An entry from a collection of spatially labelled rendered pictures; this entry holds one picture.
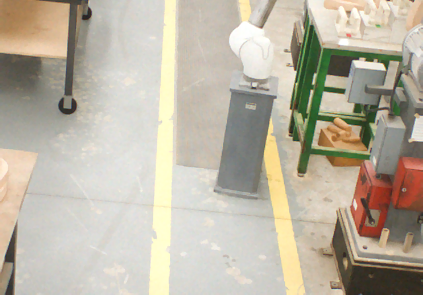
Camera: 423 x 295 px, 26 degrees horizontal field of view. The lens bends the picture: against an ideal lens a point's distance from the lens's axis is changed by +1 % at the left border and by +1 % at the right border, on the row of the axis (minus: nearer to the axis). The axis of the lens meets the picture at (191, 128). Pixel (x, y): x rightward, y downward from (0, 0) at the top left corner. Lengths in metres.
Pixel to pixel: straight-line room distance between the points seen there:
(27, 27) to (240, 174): 1.95
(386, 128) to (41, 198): 2.00
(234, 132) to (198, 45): 2.37
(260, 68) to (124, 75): 1.91
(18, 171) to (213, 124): 2.74
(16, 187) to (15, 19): 3.05
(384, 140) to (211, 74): 2.73
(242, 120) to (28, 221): 1.35
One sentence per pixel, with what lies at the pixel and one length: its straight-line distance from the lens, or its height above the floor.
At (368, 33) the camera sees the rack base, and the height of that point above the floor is 0.98.
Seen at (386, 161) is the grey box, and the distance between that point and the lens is 4.61.
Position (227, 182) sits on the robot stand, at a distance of 5.44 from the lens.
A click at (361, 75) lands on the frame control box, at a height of 1.08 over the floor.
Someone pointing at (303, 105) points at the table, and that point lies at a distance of 6.11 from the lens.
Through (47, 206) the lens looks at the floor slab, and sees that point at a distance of 5.18.
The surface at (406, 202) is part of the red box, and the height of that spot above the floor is 0.60.
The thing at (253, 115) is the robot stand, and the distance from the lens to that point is 5.22.
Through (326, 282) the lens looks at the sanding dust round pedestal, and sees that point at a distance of 4.90.
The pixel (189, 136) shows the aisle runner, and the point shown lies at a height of 0.00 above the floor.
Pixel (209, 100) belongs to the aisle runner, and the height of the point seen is 0.00.
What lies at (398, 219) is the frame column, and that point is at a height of 0.42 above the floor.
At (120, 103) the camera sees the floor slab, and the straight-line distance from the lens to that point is 6.40.
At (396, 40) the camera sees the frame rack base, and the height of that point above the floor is 0.95.
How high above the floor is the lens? 2.81
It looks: 27 degrees down
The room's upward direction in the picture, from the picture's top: 8 degrees clockwise
